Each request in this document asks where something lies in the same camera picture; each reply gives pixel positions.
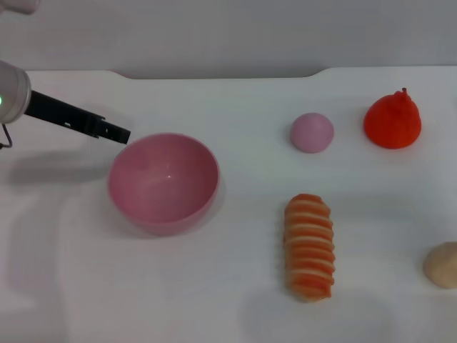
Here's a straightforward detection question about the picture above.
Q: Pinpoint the red-orange toy fruit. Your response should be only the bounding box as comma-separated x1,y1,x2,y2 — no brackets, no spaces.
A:
363,86,423,150

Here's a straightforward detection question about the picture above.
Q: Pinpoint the orange striped long bread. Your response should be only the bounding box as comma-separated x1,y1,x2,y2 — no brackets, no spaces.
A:
283,193,336,304

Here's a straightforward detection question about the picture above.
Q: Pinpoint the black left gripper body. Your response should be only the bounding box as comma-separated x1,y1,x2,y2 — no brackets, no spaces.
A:
24,90,105,139

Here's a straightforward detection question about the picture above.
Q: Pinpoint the pink round toy peach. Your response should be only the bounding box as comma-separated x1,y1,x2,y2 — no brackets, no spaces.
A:
289,112,336,154

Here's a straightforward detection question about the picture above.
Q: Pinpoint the beige round bun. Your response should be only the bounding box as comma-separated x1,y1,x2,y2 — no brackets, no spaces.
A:
423,242,457,289

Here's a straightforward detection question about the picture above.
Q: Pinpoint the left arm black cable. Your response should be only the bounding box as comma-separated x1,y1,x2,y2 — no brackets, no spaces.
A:
0,123,14,150

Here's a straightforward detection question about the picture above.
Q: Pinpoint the pink plastic bowl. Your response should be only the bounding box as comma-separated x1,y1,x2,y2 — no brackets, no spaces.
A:
107,132,220,237

